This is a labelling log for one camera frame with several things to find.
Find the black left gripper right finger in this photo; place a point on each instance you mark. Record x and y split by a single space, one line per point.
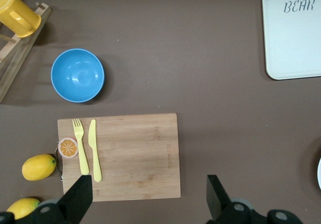
215 196

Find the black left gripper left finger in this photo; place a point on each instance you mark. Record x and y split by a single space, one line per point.
80 196

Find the white round plate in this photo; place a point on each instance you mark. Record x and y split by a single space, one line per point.
319 173

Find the yellow plastic fork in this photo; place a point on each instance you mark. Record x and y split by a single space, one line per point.
81 153

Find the yellow plastic knife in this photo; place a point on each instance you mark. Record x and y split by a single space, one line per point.
95 156

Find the toy orange slice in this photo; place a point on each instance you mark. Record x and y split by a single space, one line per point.
68 147

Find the yellow lemon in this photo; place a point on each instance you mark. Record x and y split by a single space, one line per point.
38 167
23 207

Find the bamboo cutting board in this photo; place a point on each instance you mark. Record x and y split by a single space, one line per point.
135 158

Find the blue bowl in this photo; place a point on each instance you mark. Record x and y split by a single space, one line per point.
77 75

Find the wooden peg drying rack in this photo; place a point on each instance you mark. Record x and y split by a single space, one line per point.
15 60

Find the beige bear print tray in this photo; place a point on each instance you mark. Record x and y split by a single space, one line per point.
293 45

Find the yellow plastic cup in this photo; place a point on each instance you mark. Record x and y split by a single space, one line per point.
17 14

